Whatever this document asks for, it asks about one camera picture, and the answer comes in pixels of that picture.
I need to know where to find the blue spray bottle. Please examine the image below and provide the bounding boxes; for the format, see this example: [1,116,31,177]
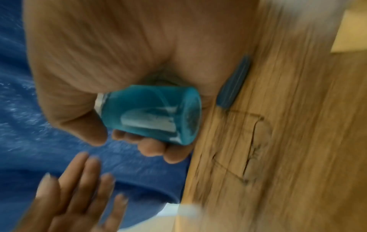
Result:
[96,84,202,146]

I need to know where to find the person's left hand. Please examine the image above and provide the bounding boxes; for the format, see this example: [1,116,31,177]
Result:
[14,151,129,232]

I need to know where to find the round black-framed eyeglasses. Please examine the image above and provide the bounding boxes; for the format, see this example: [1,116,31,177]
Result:
[213,109,273,185]

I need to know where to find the dark blue glasses case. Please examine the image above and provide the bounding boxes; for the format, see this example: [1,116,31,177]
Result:
[216,54,253,110]

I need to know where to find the person's right hand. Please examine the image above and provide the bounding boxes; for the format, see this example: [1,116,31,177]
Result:
[24,0,259,164]

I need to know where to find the blue curtain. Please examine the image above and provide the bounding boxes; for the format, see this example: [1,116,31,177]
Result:
[0,0,193,229]

